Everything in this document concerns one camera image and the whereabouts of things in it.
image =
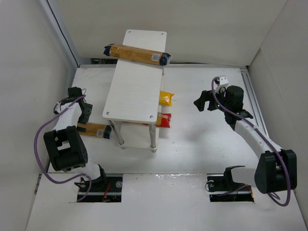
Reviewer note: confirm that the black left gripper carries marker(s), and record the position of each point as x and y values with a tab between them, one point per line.
86	110

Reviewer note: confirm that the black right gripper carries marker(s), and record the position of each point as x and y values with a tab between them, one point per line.
211	99

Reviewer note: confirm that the yellow spaghetti bag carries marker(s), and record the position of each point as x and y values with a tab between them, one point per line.
165	98

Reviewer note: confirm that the blue-ended spaghetti box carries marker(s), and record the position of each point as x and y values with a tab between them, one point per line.
94	130

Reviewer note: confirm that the red spaghetti bag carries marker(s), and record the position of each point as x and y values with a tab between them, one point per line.
163	120

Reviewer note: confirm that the brown spaghetti box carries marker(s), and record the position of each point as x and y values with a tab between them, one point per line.
135	54

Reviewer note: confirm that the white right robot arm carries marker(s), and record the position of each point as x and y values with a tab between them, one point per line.
276	170

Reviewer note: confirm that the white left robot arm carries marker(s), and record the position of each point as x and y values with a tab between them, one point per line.
65	146

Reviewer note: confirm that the white two-tier shelf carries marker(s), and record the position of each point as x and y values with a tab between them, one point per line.
132	104

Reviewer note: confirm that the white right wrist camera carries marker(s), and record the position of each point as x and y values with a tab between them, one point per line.
221	82

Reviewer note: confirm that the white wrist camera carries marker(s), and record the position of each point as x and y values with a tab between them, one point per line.
57	108
221	82

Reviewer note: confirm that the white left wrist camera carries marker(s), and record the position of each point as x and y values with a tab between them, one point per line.
57	108

